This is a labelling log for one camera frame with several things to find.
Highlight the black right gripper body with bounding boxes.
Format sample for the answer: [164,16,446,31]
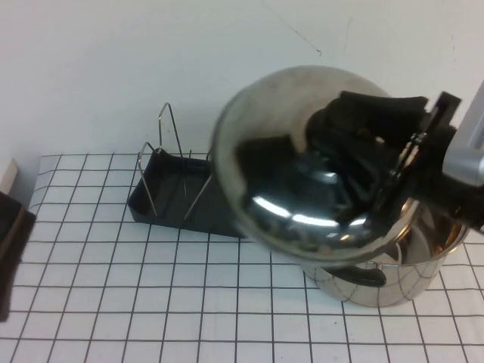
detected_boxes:
[377,92,484,231]

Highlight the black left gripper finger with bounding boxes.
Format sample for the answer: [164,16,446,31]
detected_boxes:
[0,191,38,323]

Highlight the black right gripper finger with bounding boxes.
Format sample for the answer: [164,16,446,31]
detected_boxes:
[334,196,392,228]
[339,90,431,124]

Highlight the stainless steel pot lid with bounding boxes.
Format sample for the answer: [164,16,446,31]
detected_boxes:
[211,64,424,268]

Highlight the white black-grid tablecloth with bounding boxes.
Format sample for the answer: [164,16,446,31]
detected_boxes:
[0,153,484,363]

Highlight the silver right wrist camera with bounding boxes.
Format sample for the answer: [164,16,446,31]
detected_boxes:
[441,88,484,187]

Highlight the stainless steel pot, black handles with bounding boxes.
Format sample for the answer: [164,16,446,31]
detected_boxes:
[304,196,473,308]

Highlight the black tray wire lid rack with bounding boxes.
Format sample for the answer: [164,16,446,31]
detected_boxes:
[127,102,250,239]

